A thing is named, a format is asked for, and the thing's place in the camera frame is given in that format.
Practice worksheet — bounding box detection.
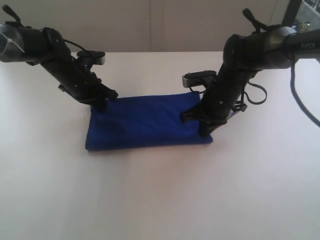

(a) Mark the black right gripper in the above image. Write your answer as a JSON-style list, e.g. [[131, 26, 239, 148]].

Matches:
[[179, 34, 254, 138]]

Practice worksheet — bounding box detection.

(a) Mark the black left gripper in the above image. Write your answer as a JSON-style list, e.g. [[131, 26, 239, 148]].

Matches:
[[41, 27, 118, 113]]

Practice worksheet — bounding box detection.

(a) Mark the blue cloth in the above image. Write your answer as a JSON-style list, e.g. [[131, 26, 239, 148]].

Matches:
[[85, 92, 213, 152]]

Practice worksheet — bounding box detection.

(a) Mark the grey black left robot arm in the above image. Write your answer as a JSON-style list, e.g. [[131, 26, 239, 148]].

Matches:
[[0, 24, 118, 112]]

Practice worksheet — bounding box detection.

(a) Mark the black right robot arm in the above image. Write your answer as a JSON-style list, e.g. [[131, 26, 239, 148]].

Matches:
[[180, 27, 320, 137]]

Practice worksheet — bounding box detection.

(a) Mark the green tree outside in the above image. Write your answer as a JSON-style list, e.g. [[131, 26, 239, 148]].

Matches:
[[292, 22, 311, 33]]

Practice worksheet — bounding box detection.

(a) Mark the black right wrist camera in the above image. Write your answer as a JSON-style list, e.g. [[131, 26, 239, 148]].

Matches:
[[182, 70, 217, 88]]

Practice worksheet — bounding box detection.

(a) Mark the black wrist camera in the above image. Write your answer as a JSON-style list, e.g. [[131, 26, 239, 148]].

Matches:
[[182, 70, 217, 88], [77, 50, 106, 66]]

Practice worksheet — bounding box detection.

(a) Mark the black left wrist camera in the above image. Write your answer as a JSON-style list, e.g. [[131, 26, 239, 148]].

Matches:
[[77, 50, 106, 66]]

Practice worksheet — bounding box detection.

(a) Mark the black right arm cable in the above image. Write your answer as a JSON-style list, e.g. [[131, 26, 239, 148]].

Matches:
[[234, 8, 320, 126]]

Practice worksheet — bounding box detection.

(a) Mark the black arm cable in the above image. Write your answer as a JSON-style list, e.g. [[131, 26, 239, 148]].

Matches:
[[234, 8, 320, 126], [2, 4, 96, 66]]

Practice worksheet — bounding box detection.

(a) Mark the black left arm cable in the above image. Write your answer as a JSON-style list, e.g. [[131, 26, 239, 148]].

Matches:
[[2, 4, 96, 66]]

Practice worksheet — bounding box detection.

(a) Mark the black window frame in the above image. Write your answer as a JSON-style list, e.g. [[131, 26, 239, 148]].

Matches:
[[282, 0, 302, 27]]

